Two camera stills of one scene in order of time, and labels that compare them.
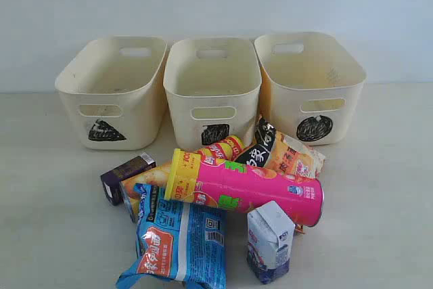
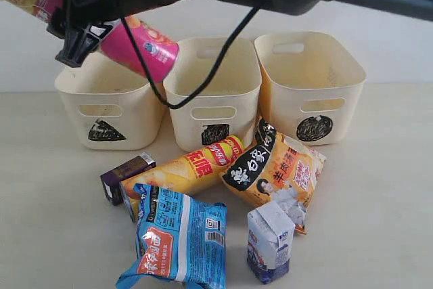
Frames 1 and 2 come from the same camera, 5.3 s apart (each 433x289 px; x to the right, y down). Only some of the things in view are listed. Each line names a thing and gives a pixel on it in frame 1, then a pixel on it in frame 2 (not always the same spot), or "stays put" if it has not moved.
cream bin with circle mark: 311,86 stays put
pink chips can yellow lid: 214,182 to 160,51
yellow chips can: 226,149 stays put
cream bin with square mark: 214,84 stays put
